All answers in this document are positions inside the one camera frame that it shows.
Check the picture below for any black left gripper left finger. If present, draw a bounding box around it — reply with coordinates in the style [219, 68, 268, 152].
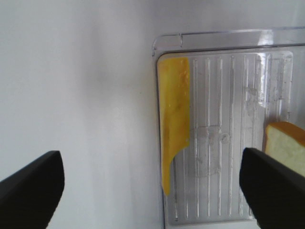
[0, 151, 65, 229]

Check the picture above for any clear left plastic tray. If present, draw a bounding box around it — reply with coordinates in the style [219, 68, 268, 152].
[152, 26, 305, 229]

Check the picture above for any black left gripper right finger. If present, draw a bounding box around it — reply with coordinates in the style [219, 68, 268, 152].
[239, 148, 305, 229]

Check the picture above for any yellow cheese slice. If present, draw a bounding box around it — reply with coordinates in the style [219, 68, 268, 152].
[157, 57, 190, 195]

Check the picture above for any bread slice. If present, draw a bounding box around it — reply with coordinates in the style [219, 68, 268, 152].
[265, 122, 305, 176]

